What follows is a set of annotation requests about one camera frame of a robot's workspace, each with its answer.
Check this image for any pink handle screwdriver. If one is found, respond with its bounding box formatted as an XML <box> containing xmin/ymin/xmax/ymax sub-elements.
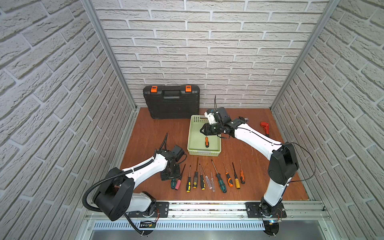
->
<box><xmin>175</xmin><ymin>166</ymin><xmax>186</xmax><ymax>191</ymax></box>

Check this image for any red pipe wrench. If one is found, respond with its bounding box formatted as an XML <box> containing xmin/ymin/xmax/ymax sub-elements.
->
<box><xmin>260</xmin><ymin>122</ymin><xmax>270</xmax><ymax>137</ymax></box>

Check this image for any clear handle screwdriver large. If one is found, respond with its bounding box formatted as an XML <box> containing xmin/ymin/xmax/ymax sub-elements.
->
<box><xmin>203</xmin><ymin>167</ymin><xmax>213</xmax><ymax>190</ymax></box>

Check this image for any left black corrugated cable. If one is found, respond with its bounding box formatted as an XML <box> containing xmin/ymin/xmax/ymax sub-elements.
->
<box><xmin>82</xmin><ymin>133</ymin><xmax>169</xmax><ymax>236</ymax></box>

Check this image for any yellow handle screwdriver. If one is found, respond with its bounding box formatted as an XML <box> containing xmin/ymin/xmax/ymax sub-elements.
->
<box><xmin>232</xmin><ymin>163</ymin><xmax>241</xmax><ymax>190</ymax></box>

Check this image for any green black large screwdriver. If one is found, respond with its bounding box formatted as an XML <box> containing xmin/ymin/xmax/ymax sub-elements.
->
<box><xmin>211</xmin><ymin>160</ymin><xmax>227</xmax><ymax>194</ymax></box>

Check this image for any black plastic tool case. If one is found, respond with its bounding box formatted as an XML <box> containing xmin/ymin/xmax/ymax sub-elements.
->
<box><xmin>143</xmin><ymin>85</ymin><xmax>200</xmax><ymax>120</ymax></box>

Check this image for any light green plastic bin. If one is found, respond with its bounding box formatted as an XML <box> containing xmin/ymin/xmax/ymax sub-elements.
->
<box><xmin>187</xmin><ymin>115</ymin><xmax>222</xmax><ymax>157</ymax></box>

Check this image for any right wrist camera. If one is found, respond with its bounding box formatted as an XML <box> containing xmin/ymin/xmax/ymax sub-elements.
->
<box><xmin>204</xmin><ymin>109</ymin><xmax>217</xmax><ymax>125</ymax></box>

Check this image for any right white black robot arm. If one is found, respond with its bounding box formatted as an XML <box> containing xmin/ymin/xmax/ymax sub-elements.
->
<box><xmin>200</xmin><ymin>107</ymin><xmax>299</xmax><ymax>218</ymax></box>

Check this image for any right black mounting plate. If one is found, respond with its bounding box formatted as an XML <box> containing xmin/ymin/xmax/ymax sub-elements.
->
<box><xmin>245</xmin><ymin>202</ymin><xmax>287</xmax><ymax>218</ymax></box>

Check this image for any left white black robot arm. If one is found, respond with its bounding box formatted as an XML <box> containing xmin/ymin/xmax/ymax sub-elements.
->
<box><xmin>82</xmin><ymin>145</ymin><xmax>187</xmax><ymax>221</ymax></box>

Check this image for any yellow black short screwdriver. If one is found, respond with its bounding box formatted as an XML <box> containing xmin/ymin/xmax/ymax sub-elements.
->
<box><xmin>199</xmin><ymin>165</ymin><xmax>206</xmax><ymax>190</ymax></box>

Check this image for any orange black stubby screwdriver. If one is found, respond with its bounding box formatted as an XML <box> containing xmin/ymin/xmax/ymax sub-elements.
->
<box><xmin>205</xmin><ymin>136</ymin><xmax>210</xmax><ymax>148</ymax></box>

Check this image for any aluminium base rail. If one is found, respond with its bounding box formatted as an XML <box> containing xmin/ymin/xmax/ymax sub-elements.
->
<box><xmin>131</xmin><ymin>200</ymin><xmax>331</xmax><ymax>221</ymax></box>

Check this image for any black mounting plate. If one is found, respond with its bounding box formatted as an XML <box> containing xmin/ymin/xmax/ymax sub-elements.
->
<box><xmin>245</xmin><ymin>202</ymin><xmax>287</xmax><ymax>218</ymax></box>
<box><xmin>128</xmin><ymin>202</ymin><xmax>170</xmax><ymax>218</ymax></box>

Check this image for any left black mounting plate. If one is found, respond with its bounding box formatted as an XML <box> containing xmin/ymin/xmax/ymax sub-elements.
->
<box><xmin>128</xmin><ymin>202</ymin><xmax>170</xmax><ymax>218</ymax></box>

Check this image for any orange black curved screwdriver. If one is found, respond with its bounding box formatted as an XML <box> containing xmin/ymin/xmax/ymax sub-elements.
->
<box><xmin>223</xmin><ymin>163</ymin><xmax>234</xmax><ymax>187</ymax></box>

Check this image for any black yellow dotted screwdriver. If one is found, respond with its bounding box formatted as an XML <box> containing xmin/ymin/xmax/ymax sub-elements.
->
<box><xmin>193</xmin><ymin>160</ymin><xmax>199</xmax><ymax>189</ymax></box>

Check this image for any orange handle screwdriver slim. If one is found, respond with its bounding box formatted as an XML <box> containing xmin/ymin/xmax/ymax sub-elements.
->
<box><xmin>240</xmin><ymin>161</ymin><xmax>246</xmax><ymax>184</ymax></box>

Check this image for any clear handle screwdriver small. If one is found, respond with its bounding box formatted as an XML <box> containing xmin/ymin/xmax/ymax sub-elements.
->
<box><xmin>210</xmin><ymin>171</ymin><xmax>215</xmax><ymax>192</ymax></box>

